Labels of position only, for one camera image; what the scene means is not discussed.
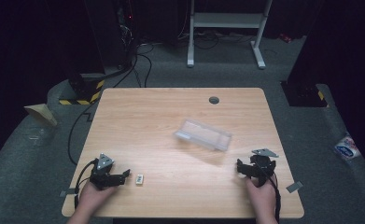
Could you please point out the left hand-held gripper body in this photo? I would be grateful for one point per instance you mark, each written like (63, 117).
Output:
(101, 172)

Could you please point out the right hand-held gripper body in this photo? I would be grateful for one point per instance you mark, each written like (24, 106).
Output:
(262, 163)

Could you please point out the person's left hand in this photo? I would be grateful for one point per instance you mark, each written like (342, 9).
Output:
(93, 196)

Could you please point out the person's right hand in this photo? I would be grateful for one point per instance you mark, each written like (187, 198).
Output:
(261, 196)

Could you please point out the small white block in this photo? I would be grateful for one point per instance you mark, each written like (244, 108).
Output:
(139, 179)

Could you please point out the grey tape strip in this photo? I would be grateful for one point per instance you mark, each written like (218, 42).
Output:
(294, 187)
(67, 192)

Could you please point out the clear plastic box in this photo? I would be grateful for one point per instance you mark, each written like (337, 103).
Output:
(203, 135)

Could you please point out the grey table grommet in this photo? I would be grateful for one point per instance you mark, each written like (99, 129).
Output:
(214, 100)

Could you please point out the black stand base yellow corner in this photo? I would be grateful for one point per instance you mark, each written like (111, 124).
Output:
(304, 95)

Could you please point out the black yellow striped stand base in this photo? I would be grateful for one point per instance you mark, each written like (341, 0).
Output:
(83, 93)

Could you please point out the beige cardboard piece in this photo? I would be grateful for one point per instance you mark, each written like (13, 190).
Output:
(41, 113)

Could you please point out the white blue packet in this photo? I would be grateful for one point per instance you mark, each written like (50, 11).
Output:
(346, 149)

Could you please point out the small red object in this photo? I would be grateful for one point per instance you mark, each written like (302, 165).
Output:
(285, 38)

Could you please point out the black equipment tower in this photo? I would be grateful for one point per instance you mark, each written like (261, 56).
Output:
(125, 34)

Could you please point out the white metal stand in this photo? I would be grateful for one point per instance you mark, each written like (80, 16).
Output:
(227, 20)

